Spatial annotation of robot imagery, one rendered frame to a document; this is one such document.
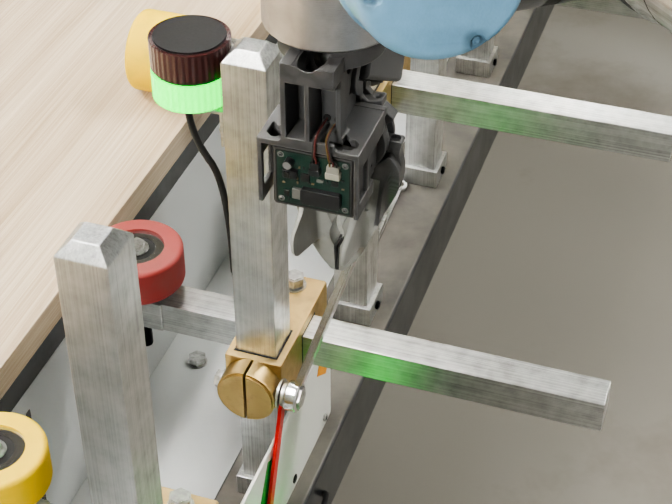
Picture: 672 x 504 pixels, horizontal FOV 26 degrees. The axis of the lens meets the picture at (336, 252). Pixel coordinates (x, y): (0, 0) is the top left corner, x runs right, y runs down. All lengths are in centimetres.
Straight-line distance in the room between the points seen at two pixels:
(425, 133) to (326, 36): 74
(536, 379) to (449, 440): 115
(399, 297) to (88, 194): 36
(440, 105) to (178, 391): 42
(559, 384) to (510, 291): 143
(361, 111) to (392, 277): 58
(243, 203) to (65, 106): 40
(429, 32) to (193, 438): 80
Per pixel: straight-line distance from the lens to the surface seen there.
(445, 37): 77
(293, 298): 125
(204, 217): 160
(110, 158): 138
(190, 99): 105
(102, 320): 86
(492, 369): 120
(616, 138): 133
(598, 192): 288
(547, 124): 134
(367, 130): 96
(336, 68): 91
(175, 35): 106
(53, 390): 134
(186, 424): 150
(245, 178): 109
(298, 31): 90
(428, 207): 164
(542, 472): 231
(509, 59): 191
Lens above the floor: 168
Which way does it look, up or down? 39 degrees down
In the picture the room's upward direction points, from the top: straight up
